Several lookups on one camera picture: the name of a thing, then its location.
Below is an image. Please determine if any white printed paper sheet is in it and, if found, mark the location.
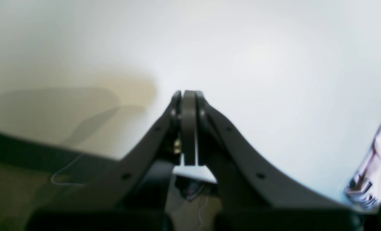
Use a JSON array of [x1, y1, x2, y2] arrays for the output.
[[343, 126, 381, 211]]

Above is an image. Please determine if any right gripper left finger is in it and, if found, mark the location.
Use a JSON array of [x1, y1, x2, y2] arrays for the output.
[[26, 91, 181, 231]]

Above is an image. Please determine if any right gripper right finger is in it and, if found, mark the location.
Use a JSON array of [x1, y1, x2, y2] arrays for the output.
[[196, 91, 361, 231]]

